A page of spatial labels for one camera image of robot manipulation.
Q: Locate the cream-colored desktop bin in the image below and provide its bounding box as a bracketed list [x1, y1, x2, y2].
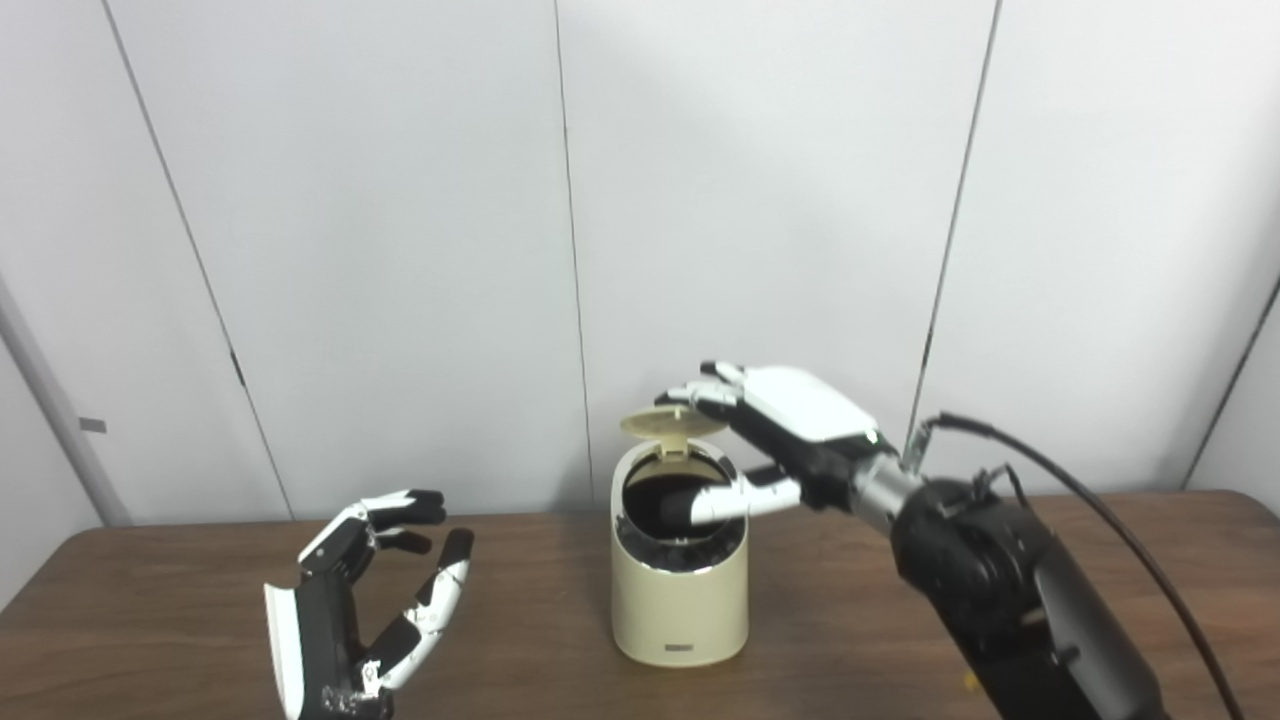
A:
[610, 438, 750, 668]

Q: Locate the gray wall corner post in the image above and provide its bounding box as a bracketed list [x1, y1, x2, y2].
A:
[0, 275, 133, 528]

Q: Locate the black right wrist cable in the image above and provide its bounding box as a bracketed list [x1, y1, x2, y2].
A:
[905, 412, 1246, 720]

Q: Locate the cream round bin lid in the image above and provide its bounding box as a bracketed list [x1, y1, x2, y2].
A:
[620, 404, 729, 459]

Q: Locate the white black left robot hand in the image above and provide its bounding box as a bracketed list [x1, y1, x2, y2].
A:
[263, 489, 475, 720]

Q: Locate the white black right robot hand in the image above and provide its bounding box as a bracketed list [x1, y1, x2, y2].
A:
[655, 361, 901, 528]

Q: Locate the black bin liner bag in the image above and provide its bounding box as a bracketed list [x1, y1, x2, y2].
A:
[617, 515, 746, 573]

